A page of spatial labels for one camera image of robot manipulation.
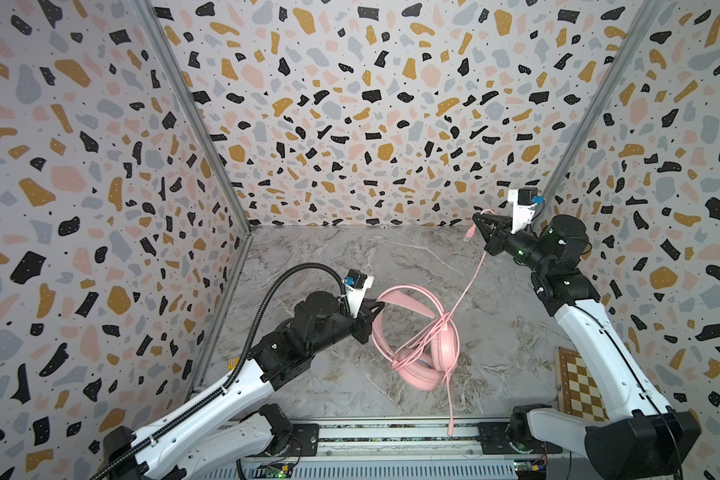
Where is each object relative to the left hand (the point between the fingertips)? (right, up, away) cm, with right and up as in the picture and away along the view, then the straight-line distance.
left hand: (384, 300), depth 66 cm
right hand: (+20, +20, +1) cm, 28 cm away
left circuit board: (-25, -41, +5) cm, 48 cm away
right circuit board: (+34, -42, +6) cm, 54 cm away
